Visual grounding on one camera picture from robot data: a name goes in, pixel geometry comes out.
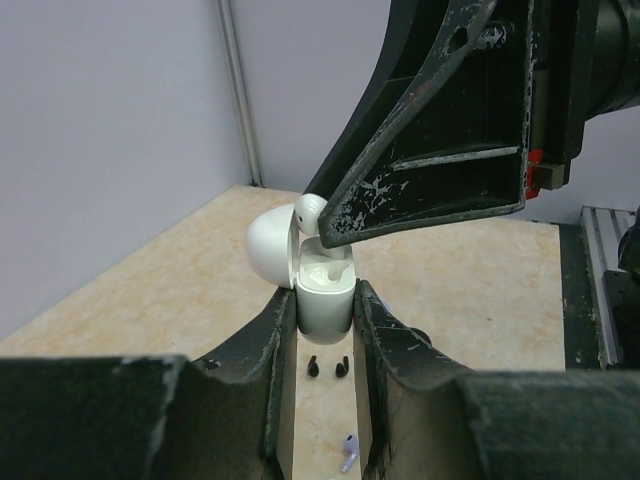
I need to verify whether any black earbud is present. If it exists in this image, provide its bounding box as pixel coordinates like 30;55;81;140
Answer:
334;356;350;379
306;355;319;378

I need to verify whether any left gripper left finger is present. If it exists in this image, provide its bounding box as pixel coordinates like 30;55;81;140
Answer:
1;289;297;479

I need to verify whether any white earbud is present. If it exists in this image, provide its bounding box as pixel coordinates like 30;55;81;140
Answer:
294;193;347;260

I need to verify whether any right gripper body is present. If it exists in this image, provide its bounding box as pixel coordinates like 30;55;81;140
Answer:
527;1;639;198

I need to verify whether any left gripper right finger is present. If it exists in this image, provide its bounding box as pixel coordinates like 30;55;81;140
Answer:
353;280;639;479

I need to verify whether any purple earbud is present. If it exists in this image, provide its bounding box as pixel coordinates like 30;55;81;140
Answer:
341;434;360;474

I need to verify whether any white earbud case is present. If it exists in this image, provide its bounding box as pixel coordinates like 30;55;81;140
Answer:
246;202;357;345

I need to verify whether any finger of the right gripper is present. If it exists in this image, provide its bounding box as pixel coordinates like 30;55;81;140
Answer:
305;0;449;199
319;1;534;248

